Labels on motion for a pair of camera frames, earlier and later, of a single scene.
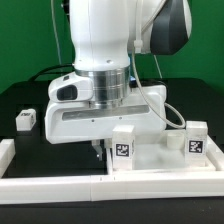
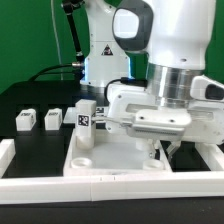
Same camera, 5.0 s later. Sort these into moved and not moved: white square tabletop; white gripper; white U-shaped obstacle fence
Moved: white square tabletop; white gripper
Not moved: white U-shaped obstacle fence
